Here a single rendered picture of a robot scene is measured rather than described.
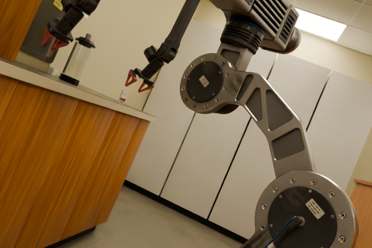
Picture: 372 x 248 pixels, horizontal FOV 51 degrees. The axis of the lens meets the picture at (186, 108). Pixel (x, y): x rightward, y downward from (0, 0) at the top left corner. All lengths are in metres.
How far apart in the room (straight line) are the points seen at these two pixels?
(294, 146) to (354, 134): 3.56
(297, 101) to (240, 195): 1.25
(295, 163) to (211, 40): 3.78
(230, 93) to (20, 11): 0.91
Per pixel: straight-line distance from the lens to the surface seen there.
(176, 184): 4.61
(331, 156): 4.55
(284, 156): 1.07
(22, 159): 1.65
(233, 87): 1.18
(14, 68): 1.34
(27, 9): 1.67
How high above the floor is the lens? 0.99
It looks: 2 degrees up
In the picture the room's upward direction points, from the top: 23 degrees clockwise
